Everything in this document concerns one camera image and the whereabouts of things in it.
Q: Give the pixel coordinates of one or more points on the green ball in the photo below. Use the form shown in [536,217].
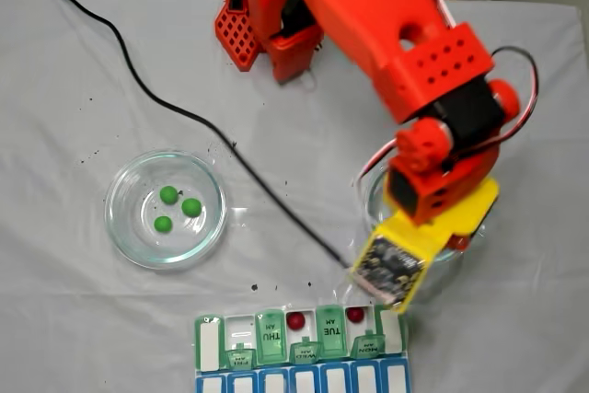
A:
[162,224]
[168,194]
[191,207]

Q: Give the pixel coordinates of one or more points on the camera board on yellow mount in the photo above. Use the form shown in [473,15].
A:
[391,264]

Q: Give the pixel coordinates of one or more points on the glass bowl of red balls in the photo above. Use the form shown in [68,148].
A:
[370,209]

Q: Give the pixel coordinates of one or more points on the weekly pill organizer box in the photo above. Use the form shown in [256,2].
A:
[271,342]

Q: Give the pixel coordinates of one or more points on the white tablecloth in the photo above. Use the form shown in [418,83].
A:
[299,89]

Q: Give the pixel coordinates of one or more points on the glass bowl of green balls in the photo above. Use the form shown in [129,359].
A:
[184,246]

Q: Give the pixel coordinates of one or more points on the red ball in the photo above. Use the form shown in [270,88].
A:
[295,320]
[355,315]

